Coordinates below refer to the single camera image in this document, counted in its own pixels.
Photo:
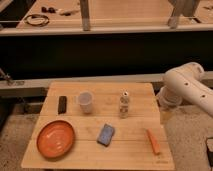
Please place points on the small clear bottle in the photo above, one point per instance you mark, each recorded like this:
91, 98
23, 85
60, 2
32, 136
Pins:
124, 104

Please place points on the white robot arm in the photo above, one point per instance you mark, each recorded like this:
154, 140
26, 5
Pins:
184, 82

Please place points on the translucent plastic cup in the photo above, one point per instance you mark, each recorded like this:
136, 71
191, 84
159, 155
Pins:
85, 100

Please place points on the black rectangular block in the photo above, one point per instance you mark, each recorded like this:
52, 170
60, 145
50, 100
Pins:
62, 105

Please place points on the blue sponge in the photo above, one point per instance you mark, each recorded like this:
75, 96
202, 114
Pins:
106, 135

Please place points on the orange plate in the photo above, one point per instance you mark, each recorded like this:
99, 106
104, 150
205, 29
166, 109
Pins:
55, 139

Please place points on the orange carrot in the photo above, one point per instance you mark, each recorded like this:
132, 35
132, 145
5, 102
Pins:
154, 142

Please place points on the white tool on bench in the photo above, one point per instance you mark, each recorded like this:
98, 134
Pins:
66, 12

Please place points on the metal clamp at left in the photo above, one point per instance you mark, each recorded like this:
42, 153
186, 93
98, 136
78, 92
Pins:
9, 80

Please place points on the small dark objects on bench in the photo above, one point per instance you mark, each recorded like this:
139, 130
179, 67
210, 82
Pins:
48, 10

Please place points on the grey metal post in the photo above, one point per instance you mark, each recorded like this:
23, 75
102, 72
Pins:
84, 7

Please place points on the grey metal bracket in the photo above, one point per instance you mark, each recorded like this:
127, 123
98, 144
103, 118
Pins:
187, 8

